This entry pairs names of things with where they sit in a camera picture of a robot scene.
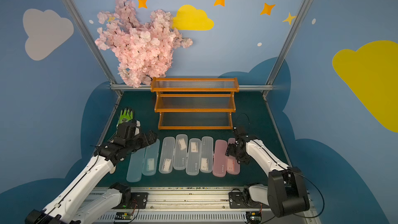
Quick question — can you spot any orange three-tier shelf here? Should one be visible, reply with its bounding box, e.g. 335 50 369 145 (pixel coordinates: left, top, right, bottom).
151 78 239 130

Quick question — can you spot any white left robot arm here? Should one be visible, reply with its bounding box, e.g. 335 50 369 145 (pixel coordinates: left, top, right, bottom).
25 120 158 224

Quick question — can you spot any blue pencil case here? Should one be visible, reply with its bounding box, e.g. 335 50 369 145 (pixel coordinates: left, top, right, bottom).
126 148 146 183
142 139 160 176

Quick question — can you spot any blue pencil case outer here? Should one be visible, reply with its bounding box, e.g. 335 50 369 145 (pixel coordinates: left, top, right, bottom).
126 148 146 183

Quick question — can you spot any pink cherry blossom tree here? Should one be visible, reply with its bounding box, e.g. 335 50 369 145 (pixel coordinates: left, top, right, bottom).
95 0 193 88

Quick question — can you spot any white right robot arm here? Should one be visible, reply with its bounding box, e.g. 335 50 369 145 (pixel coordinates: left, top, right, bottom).
226 127 310 217

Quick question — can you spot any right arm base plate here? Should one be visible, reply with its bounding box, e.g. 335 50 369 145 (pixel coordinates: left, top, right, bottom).
229 191 261 209

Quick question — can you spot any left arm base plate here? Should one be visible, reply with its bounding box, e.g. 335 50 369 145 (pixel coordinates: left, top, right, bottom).
114 192 148 209

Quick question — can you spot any green work glove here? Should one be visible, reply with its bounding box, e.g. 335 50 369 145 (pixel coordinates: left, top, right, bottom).
117 107 134 126

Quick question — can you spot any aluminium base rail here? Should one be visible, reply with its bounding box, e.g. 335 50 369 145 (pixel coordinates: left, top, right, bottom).
95 187 321 224

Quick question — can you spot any right controller board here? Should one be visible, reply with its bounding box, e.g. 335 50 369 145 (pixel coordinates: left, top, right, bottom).
245 212 262 224

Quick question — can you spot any left controller board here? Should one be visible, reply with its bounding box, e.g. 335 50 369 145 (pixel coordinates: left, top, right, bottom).
115 212 134 222

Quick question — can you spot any blue pencil case inner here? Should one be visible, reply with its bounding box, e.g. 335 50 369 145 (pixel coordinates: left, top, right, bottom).
142 139 160 176

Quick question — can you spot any controller board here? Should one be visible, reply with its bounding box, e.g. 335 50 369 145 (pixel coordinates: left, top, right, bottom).
245 212 262 224
115 212 134 222

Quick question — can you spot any pink pencil case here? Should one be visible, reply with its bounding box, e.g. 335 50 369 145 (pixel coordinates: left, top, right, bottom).
227 152 240 175
212 140 228 177

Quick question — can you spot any clear pencil case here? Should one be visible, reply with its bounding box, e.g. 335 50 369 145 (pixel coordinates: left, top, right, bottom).
173 134 188 170
186 138 201 176
200 136 214 173
159 137 176 174

